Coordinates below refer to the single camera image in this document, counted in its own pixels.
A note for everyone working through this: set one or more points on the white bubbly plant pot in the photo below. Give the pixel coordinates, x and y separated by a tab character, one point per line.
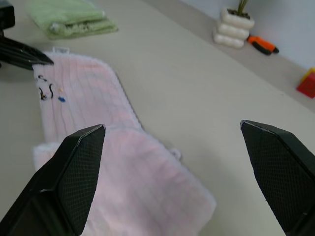
233	28

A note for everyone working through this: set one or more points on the green potted plant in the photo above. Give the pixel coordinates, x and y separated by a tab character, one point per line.
242	7

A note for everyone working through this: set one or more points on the red cube block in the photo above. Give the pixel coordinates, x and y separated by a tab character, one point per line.
307	87

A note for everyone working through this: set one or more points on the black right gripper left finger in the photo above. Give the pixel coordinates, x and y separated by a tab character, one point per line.
73	182

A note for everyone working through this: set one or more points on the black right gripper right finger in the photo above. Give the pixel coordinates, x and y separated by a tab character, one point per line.
280	172

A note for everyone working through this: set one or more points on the orange and black hand tool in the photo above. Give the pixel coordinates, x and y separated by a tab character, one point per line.
262	44

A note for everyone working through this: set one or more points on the light green folded towel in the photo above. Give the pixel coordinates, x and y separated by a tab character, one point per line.
71	17

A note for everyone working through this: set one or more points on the pink towel with embroidery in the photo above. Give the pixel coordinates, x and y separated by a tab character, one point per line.
128	167

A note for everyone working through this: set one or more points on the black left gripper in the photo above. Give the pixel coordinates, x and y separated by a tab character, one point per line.
6	17

